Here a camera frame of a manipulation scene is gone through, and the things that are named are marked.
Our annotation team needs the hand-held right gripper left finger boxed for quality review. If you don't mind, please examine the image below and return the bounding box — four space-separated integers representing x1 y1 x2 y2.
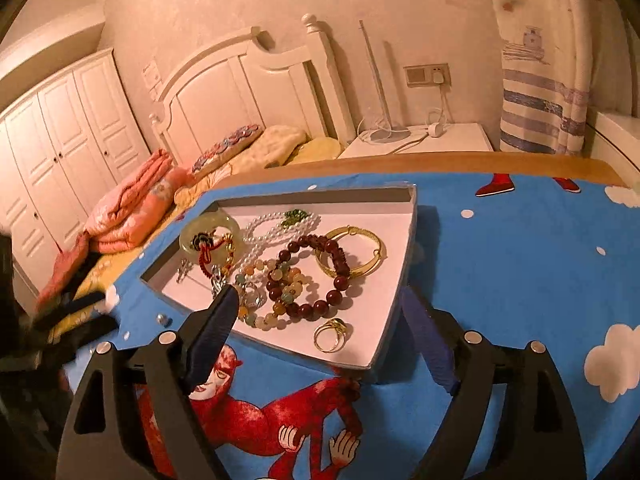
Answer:
55 284 241 480

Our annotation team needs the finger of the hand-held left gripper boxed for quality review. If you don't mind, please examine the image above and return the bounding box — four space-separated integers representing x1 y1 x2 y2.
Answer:
45 316 121 367
32 292 115 332

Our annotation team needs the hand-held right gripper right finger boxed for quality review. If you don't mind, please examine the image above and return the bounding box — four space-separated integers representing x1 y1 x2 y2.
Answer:
400 287 587 480

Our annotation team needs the white flower pendant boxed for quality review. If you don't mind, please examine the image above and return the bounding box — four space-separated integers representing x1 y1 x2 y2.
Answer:
239 281 267 311

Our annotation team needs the multicolour stone bead bracelet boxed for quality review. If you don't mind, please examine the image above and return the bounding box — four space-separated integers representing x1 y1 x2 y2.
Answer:
234 256 321 332

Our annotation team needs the red cord bracelet gold charm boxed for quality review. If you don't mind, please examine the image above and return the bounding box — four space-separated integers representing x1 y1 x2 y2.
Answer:
196 231 237 282

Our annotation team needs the grey cardboard box tray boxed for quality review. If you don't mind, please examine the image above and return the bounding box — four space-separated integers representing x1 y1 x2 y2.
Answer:
140 185 418 386

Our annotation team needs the green jade bangle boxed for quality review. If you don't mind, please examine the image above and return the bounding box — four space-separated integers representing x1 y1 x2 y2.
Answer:
179 212 246 261

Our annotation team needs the dark red bead bracelet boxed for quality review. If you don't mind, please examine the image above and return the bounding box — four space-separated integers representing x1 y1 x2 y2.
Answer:
265 234 366 322

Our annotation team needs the white pearl necklace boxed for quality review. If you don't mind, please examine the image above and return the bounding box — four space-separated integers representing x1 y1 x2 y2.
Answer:
227 210 321 281

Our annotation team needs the gold bangle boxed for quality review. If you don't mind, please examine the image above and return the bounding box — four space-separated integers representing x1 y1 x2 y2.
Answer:
315 226 387 279

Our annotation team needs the pink folded quilt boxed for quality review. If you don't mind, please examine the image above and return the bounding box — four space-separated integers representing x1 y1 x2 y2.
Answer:
36 148 197 312

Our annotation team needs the blue cartoon printed cloth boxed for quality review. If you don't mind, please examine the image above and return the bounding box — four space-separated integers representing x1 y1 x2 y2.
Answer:
65 172 640 480

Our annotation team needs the white wardrobe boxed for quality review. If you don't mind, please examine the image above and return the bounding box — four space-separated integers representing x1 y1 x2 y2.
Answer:
0 47 152 302

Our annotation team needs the embroidered flower pillow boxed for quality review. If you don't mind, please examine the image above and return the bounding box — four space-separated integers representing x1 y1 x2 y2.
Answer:
191 124 264 182

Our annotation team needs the cream pillow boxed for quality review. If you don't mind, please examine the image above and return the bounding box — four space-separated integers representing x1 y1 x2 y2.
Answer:
225 125 309 174

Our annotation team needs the white nightstand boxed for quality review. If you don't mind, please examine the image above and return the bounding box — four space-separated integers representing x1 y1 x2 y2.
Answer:
337 122 496 160

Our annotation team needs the white floor lamp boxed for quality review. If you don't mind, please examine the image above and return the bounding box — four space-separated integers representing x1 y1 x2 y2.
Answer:
357 19 412 144

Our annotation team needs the white bed headboard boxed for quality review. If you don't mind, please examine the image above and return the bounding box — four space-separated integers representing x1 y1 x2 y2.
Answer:
149 12 357 170

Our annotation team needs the striped printed curtain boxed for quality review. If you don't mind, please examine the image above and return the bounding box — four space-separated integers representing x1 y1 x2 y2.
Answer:
481 0 632 157

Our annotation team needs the gold ring bracelet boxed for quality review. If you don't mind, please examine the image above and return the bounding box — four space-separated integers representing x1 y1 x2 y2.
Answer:
313 317 354 354

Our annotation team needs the white charger cable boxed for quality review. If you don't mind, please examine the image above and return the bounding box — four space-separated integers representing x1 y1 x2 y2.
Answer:
395 85 452 153

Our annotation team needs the wall socket panel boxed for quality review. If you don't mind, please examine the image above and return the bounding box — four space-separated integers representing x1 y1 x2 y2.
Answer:
403 63 451 88

